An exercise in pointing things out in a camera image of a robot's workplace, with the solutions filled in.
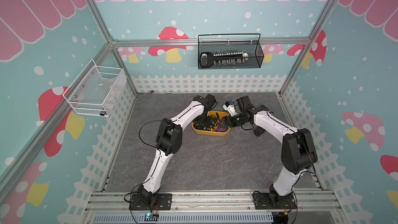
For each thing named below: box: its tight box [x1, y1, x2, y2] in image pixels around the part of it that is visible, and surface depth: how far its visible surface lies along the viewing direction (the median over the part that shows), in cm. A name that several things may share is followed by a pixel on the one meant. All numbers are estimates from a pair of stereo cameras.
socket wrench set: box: [199, 51, 249, 69], surface depth 90 cm
